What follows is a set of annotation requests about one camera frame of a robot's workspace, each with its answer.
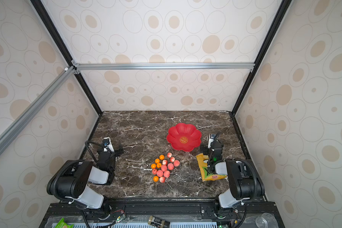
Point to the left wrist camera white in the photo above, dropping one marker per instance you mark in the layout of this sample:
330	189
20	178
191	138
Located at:
108	147

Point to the clear plastic cup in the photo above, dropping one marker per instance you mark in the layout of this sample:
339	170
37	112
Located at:
266	220

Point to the dark glass bottle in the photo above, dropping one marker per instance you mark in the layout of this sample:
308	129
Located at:
158	222

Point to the yellow snack bag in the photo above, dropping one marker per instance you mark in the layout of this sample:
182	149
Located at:
206	174

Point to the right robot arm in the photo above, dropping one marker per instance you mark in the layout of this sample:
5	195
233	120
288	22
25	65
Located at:
244	180

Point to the pink peach bottom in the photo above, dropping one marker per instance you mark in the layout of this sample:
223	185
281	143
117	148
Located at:
162	179

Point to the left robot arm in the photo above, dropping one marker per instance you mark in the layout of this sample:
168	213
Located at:
70	183

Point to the diagonal aluminium frame bar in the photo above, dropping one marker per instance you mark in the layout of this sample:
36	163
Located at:
7	137

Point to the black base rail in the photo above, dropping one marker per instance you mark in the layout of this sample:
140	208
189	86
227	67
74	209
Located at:
180	213

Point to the green packet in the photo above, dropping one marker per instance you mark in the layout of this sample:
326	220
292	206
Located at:
62	224

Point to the red flower-shaped fruit bowl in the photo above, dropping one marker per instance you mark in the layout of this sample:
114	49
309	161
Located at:
184	137

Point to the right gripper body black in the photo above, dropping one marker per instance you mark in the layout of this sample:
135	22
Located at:
210	149

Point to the horizontal aluminium frame bar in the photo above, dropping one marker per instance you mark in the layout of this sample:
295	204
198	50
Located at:
121	67

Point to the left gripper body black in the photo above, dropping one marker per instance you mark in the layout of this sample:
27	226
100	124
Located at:
112	156

